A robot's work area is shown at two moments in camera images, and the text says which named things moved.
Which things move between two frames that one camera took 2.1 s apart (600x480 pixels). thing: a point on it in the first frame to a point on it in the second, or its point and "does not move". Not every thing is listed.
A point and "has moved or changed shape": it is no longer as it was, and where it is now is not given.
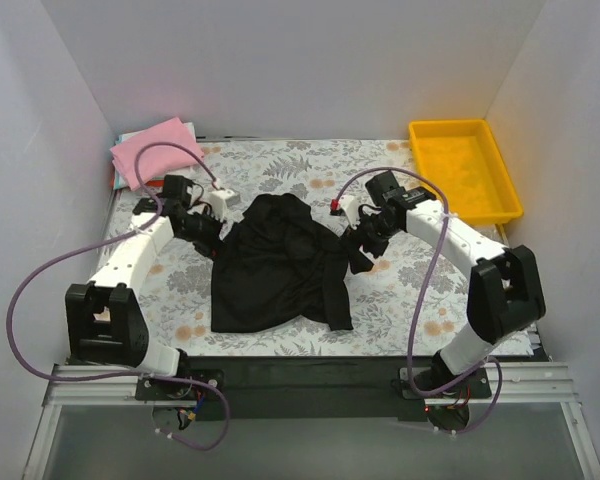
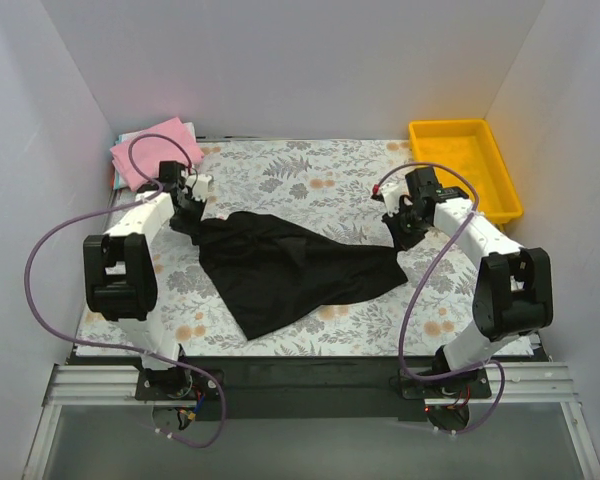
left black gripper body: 210,236 to 183,214
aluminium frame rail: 114,385 does not move
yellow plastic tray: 461,165 does not move
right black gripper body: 362,240 to 400,223
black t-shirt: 275,268 has moved or changed shape
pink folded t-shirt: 154,160 does not move
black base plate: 313,388 does not move
